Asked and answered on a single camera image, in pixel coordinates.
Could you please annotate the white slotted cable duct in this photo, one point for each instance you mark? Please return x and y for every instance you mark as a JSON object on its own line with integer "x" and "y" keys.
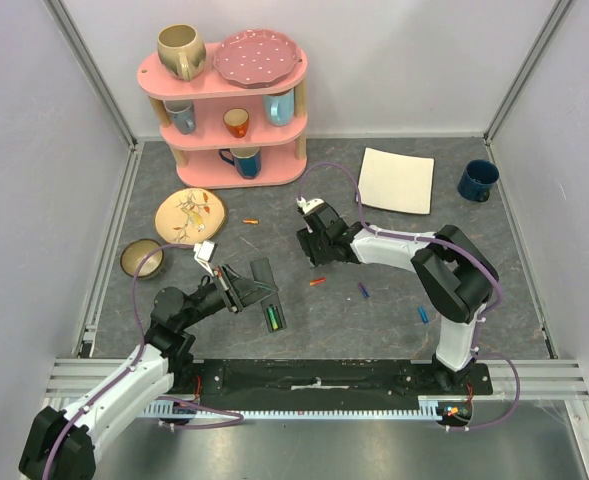
{"x": 426, "y": 410}

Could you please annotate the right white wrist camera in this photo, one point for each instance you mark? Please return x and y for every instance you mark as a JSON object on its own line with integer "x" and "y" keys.
{"x": 306, "y": 207}

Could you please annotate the pink polka dot plate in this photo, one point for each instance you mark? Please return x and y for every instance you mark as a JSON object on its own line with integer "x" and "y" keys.
{"x": 256, "y": 58}

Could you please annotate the orange red battery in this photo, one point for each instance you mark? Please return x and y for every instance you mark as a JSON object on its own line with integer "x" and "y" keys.
{"x": 317, "y": 281}

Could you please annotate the brown ceramic bowl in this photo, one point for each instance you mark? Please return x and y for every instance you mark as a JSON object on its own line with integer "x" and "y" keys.
{"x": 144, "y": 257}

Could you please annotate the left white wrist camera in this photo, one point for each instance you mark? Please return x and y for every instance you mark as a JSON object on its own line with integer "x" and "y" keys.
{"x": 203, "y": 255}

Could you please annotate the orange cup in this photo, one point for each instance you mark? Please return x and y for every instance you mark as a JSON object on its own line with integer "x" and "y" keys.
{"x": 237, "y": 122}

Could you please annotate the light blue battery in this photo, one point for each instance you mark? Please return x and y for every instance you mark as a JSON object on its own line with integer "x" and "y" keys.
{"x": 423, "y": 315}

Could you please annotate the white square plate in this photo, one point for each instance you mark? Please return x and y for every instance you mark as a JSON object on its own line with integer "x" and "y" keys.
{"x": 395, "y": 182}

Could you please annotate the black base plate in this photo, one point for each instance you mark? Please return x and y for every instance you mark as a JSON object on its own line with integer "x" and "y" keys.
{"x": 245, "y": 384}

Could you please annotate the grey blue mug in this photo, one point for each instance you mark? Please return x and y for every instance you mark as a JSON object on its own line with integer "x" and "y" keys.
{"x": 182, "y": 115}

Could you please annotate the navy blue mug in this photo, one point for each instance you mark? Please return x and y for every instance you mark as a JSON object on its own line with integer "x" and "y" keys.
{"x": 477, "y": 180}

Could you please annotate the pink three-tier shelf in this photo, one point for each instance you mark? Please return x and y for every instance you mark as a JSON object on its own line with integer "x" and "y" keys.
{"x": 225, "y": 136}

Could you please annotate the beige ceramic mug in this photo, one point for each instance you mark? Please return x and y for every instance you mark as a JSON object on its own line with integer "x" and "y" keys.
{"x": 182, "y": 51}

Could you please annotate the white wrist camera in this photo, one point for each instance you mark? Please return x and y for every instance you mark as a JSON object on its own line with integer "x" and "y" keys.
{"x": 203, "y": 255}
{"x": 306, "y": 207}

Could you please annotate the purple battery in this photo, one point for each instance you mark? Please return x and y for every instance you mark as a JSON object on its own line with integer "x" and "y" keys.
{"x": 363, "y": 290}

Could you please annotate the light blue mug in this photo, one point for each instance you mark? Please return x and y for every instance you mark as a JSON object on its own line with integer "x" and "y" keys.
{"x": 279, "y": 108}

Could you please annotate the dark blue mug on shelf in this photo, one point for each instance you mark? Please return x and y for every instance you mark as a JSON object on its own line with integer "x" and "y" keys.
{"x": 247, "y": 160}

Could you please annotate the beige bird-painted plate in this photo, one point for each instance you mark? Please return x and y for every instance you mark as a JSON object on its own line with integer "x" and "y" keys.
{"x": 190, "y": 216}

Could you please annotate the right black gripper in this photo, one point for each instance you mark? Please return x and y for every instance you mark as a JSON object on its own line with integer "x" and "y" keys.
{"x": 315, "y": 242}

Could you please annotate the green battery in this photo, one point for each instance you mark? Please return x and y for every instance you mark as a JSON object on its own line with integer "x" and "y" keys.
{"x": 273, "y": 318}

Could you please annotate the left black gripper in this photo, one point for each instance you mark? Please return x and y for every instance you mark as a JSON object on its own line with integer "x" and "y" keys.
{"x": 230, "y": 281}

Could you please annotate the black remote control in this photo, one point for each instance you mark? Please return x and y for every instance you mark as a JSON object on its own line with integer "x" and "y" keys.
{"x": 270, "y": 304}

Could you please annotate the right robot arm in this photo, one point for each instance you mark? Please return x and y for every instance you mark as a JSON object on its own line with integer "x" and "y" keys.
{"x": 457, "y": 278}

